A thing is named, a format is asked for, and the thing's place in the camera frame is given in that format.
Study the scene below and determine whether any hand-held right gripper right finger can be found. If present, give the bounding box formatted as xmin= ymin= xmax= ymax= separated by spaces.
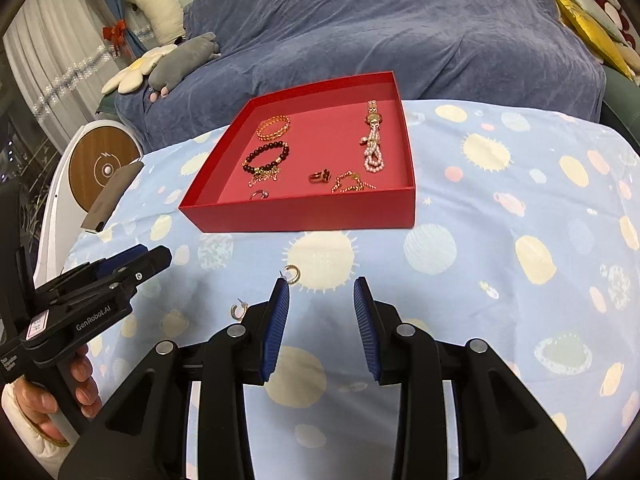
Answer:
xmin=352 ymin=276 xmax=587 ymax=480

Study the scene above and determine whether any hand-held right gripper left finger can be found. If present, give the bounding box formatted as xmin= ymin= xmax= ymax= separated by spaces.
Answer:
xmin=57 ymin=276 xmax=292 ymax=480

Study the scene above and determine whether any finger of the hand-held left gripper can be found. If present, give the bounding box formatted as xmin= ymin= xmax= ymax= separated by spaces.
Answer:
xmin=60 ymin=244 xmax=149 ymax=286
xmin=47 ymin=245 xmax=173 ymax=311

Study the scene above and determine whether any red cardboard box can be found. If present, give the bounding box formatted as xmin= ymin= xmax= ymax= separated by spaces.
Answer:
xmin=178 ymin=71 xmax=417 ymax=234

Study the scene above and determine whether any thin gold chain necklace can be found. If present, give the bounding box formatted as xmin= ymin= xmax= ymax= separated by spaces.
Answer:
xmin=248 ymin=167 xmax=281 ymax=187

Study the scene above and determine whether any black bead bracelet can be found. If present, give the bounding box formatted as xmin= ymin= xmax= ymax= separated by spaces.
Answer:
xmin=242 ymin=140 xmax=291 ymax=173

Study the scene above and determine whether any pearl bracelet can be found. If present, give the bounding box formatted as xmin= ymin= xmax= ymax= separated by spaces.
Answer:
xmin=357 ymin=122 xmax=387 ymax=173

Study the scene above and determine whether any gold chain bangle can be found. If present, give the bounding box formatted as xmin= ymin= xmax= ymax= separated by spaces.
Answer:
xmin=256 ymin=115 xmax=292 ymax=142

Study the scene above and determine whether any person's left hand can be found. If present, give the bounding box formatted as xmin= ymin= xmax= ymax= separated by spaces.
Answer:
xmin=17 ymin=346 xmax=103 ymax=443

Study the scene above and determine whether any grey-brown flat pad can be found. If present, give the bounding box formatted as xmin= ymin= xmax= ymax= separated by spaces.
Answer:
xmin=80 ymin=160 xmax=146 ymax=233

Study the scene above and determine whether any blue planet print tablecloth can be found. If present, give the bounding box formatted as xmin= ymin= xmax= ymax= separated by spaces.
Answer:
xmin=65 ymin=97 xmax=640 ymax=480

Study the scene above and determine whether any white device with wooden disc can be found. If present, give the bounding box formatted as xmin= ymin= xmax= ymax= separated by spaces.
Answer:
xmin=37 ymin=119 xmax=143 ymax=281

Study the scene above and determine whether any flower shaped cushion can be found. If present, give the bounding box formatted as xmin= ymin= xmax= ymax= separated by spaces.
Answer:
xmin=101 ymin=43 xmax=179 ymax=95

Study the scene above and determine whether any grey plush animal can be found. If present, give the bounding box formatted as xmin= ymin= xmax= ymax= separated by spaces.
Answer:
xmin=147 ymin=31 xmax=222 ymax=103

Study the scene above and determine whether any white sheer curtain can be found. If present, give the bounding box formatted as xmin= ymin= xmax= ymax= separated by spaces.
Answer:
xmin=2 ymin=0 xmax=126 ymax=136

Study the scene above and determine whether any white cow plush bolster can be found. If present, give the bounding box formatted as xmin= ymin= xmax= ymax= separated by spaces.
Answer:
xmin=121 ymin=0 xmax=186 ymax=48

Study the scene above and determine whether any blue-grey sofa blanket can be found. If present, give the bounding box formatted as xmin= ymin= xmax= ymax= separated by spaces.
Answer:
xmin=114 ymin=0 xmax=608 ymax=153

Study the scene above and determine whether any dark green sofa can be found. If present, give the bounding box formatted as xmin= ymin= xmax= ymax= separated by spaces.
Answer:
xmin=95 ymin=0 xmax=640 ymax=151

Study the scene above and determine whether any yellow satin cushion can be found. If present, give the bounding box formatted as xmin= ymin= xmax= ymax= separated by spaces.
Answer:
xmin=552 ymin=0 xmax=636 ymax=81

